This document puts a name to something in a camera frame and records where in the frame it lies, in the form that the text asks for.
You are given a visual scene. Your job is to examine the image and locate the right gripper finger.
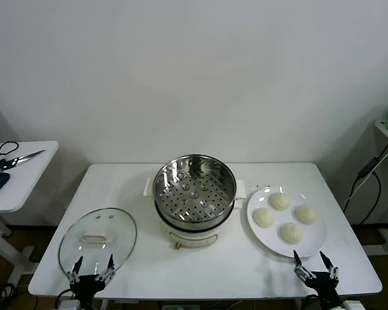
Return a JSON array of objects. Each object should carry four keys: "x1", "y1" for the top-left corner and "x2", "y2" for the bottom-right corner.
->
[
  {"x1": 293, "y1": 249, "x2": 315, "y2": 282},
  {"x1": 319, "y1": 251, "x2": 340, "y2": 282}
]

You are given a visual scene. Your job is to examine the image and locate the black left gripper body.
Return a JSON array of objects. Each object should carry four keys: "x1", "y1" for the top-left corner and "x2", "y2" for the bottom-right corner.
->
[{"x1": 69, "y1": 274, "x2": 106, "y2": 310}]

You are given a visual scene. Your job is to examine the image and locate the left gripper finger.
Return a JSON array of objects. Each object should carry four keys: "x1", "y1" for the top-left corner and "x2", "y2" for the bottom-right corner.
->
[
  {"x1": 95, "y1": 254, "x2": 117, "y2": 283},
  {"x1": 67, "y1": 256, "x2": 84, "y2": 284}
]

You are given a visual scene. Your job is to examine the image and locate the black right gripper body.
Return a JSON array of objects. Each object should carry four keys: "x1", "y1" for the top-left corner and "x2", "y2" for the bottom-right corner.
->
[{"x1": 305, "y1": 272, "x2": 343, "y2": 310}]

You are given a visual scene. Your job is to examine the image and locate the glass lid with cream handle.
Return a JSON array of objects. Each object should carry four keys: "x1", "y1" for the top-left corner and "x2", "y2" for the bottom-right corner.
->
[{"x1": 58, "y1": 207, "x2": 138, "y2": 279}]

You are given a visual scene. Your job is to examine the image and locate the white steamed baozi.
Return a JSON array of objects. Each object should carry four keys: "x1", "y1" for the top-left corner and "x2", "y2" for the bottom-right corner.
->
[
  {"x1": 294, "y1": 205, "x2": 318, "y2": 225},
  {"x1": 253, "y1": 207, "x2": 275, "y2": 229},
  {"x1": 270, "y1": 192, "x2": 292, "y2": 211},
  {"x1": 279, "y1": 222, "x2": 304, "y2": 245}
]

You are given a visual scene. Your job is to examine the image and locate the stainless steel steamer basket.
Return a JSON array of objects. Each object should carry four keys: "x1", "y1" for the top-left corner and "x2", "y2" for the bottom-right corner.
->
[{"x1": 143, "y1": 154, "x2": 246, "y2": 223}]

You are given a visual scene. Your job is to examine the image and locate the white round plate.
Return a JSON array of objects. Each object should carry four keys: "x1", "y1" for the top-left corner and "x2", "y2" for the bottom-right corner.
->
[{"x1": 246, "y1": 186, "x2": 328, "y2": 258}]

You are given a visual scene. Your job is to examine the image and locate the white side table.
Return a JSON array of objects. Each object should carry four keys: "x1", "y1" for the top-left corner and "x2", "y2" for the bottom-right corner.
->
[{"x1": 0, "y1": 140, "x2": 59, "y2": 278}]

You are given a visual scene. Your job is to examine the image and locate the white shelf table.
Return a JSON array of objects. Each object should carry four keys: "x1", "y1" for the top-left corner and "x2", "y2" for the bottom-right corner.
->
[{"x1": 374, "y1": 118, "x2": 388, "y2": 256}]

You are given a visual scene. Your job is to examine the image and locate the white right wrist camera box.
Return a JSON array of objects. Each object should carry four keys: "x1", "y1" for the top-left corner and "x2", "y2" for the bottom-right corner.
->
[{"x1": 342, "y1": 299, "x2": 365, "y2": 310}]

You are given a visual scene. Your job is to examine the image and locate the black power adapter cable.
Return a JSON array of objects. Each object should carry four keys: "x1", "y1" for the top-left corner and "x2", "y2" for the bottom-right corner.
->
[{"x1": 342, "y1": 137, "x2": 388, "y2": 224}]

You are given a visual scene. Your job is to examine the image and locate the scissors with dark handle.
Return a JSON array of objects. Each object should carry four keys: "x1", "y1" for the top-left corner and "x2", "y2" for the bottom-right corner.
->
[{"x1": 0, "y1": 149, "x2": 46, "y2": 172}]

